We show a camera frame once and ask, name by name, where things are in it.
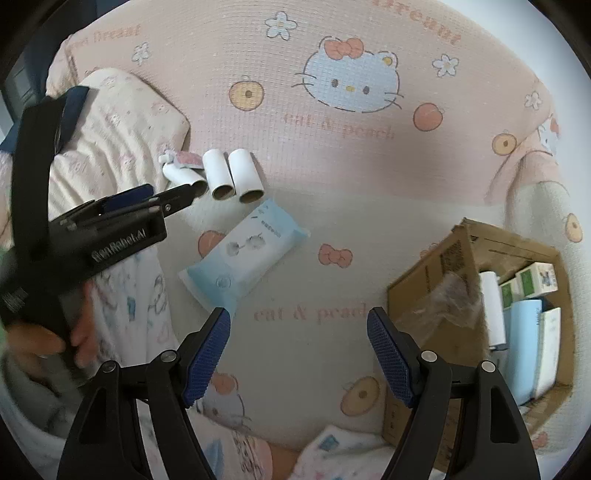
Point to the small green white box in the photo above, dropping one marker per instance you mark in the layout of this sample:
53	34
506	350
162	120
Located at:
510	293

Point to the light blue flat packet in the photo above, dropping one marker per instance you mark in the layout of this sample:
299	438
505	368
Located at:
521	346

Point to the white paper roll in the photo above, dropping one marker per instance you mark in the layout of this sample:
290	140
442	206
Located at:
217	170
178	174
242	170

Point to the cardboard box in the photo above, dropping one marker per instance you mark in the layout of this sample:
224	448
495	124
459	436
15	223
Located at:
429	286

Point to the pink cartoon printed mat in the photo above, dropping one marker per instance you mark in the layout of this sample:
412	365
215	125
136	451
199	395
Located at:
369	207

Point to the cream printed pillow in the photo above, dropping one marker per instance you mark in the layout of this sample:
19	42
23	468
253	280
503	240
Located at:
115	138

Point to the person's left hand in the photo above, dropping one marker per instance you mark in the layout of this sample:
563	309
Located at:
39	340

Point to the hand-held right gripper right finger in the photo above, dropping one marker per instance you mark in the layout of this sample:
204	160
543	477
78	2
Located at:
388	357

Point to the white flat packet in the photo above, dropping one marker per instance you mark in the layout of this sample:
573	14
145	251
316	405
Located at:
547	350

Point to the cream printed blanket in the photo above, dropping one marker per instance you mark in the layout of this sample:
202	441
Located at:
138	304

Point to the white spout pouch red label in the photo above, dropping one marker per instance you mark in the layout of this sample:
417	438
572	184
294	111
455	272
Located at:
187	159

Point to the white box cartoon print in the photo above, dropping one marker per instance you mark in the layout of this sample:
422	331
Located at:
535	279

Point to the white printed cloth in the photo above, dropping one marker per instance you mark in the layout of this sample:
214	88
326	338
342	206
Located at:
337	447

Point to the clear plastic wrap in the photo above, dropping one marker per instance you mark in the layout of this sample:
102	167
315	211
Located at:
443	304

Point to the blue tissue packet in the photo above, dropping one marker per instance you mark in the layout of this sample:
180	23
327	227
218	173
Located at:
240	258

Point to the white plastic-wrapped roll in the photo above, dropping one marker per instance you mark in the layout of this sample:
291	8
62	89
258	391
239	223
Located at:
491	309

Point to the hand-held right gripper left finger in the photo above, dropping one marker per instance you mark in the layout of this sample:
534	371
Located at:
207	357

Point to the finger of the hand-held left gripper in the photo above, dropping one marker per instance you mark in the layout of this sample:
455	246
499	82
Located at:
180	198
129	197

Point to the dark grey object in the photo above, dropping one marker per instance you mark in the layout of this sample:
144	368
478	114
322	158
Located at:
21	85

